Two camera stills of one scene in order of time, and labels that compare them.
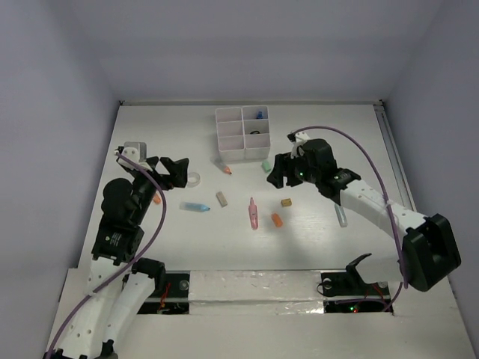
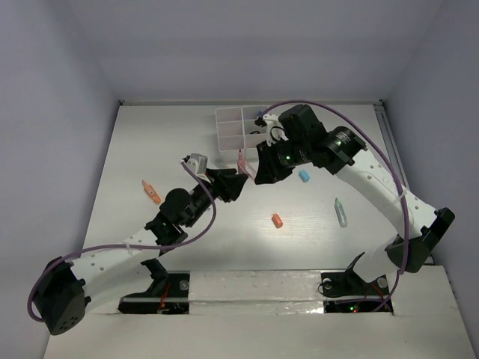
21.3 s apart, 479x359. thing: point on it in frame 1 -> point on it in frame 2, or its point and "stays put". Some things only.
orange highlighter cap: [277, 220] stays put
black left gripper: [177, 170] -> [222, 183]
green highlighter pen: [341, 215] stays put
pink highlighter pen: [253, 212] -> [241, 164]
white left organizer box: [231, 134] stays put
